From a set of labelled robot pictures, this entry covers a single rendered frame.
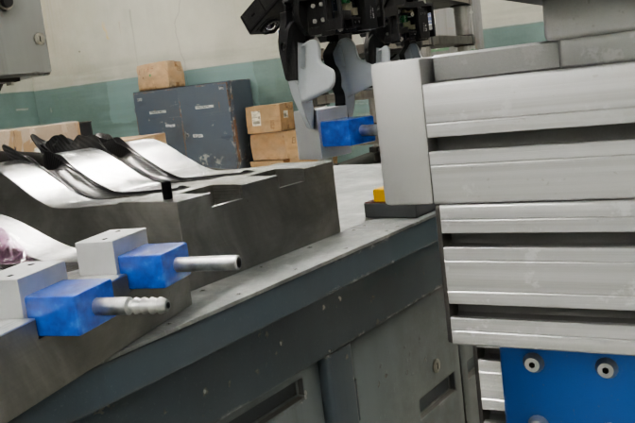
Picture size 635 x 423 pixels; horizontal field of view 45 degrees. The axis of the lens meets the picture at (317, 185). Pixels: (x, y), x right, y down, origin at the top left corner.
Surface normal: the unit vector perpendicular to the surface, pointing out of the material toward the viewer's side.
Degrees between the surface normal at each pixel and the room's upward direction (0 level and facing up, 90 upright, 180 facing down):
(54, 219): 90
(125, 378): 90
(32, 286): 90
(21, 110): 90
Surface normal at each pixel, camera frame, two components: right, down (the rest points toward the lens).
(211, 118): -0.40, 0.17
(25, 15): 0.80, -0.01
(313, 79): -0.70, -0.01
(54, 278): 0.94, -0.07
